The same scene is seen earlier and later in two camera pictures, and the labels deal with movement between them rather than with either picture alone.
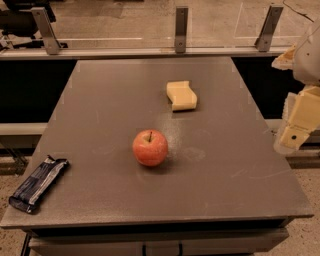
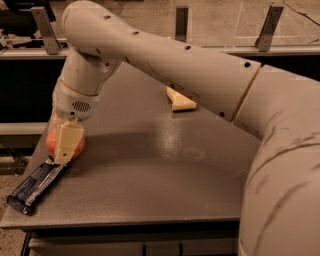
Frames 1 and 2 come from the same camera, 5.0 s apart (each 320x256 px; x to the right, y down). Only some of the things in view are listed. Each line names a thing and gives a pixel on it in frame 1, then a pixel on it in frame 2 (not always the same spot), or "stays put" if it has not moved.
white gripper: (308, 61) to (72, 105)
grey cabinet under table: (158, 237) stays put
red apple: (150, 147) to (53, 143)
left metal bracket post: (46, 28) stays put
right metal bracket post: (263, 42) stays put
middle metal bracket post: (181, 20) stays put
